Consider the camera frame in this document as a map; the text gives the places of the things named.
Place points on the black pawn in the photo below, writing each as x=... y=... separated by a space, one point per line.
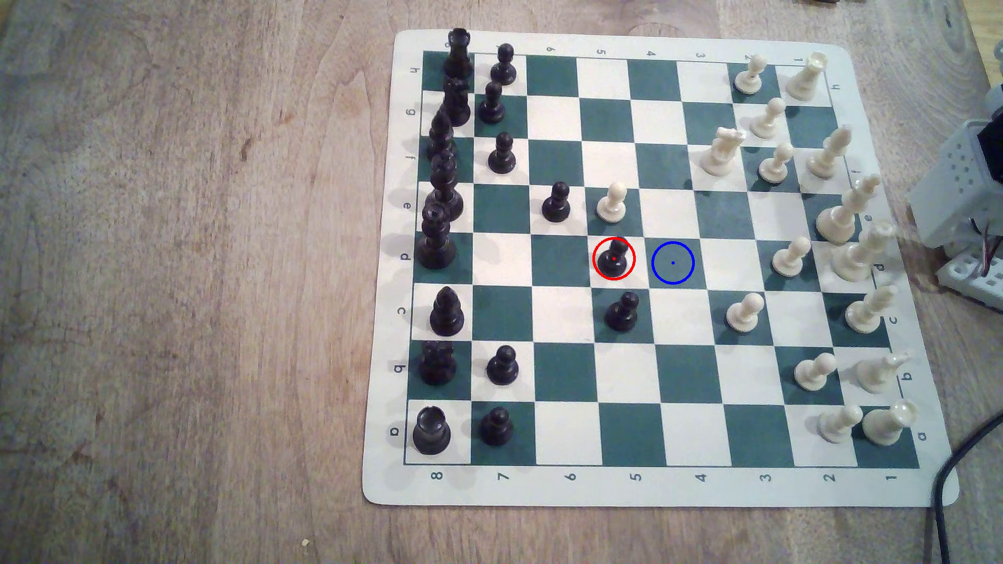
x=491 y=108
x=502 y=369
x=622 y=315
x=613 y=260
x=496 y=430
x=503 y=69
x=556 y=207
x=501 y=158

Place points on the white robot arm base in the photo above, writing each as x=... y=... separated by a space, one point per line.
x=952 y=188

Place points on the green white chess board mat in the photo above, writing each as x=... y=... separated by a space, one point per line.
x=564 y=478

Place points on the black bishop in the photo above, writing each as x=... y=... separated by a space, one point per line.
x=447 y=315
x=441 y=139

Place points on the black queen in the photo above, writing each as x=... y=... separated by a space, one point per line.
x=435 y=243

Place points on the black knight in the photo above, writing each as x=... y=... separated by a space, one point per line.
x=436 y=365
x=456 y=103

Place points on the black king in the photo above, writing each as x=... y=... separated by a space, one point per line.
x=445 y=192

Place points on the white pawn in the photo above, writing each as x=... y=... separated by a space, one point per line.
x=766 y=122
x=789 y=261
x=743 y=316
x=835 y=426
x=813 y=375
x=775 y=167
x=612 y=206
x=749 y=78

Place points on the black rook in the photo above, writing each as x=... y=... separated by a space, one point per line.
x=457 y=56
x=431 y=432

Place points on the white knight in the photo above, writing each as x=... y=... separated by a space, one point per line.
x=720 y=155
x=877 y=376

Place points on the white king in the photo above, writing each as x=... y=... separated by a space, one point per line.
x=840 y=218

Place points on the white bishop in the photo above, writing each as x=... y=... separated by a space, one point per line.
x=866 y=313
x=827 y=158

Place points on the white queen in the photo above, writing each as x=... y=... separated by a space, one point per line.
x=856 y=258

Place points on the white rook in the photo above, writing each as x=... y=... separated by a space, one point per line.
x=885 y=427
x=805 y=80

